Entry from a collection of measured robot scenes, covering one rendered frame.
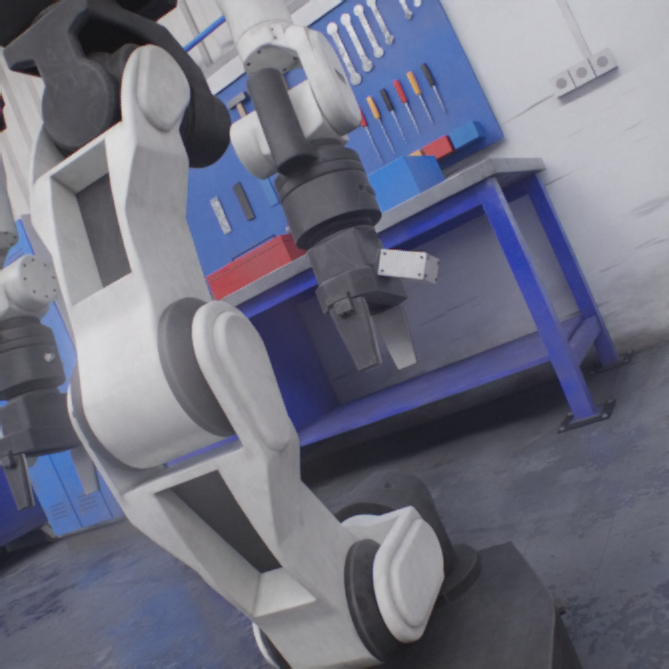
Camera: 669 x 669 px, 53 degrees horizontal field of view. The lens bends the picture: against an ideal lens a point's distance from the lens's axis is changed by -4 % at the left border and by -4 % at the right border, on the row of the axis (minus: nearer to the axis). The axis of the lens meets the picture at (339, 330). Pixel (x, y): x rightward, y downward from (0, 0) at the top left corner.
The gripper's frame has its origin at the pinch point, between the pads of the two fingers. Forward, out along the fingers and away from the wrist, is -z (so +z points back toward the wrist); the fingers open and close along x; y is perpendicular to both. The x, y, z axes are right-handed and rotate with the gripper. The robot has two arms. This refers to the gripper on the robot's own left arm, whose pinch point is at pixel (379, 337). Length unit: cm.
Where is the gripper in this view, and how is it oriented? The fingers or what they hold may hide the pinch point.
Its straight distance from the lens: 64.4
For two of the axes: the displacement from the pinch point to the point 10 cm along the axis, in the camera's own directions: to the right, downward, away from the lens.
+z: -3.4, -9.2, 1.7
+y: 8.6, -3.8, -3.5
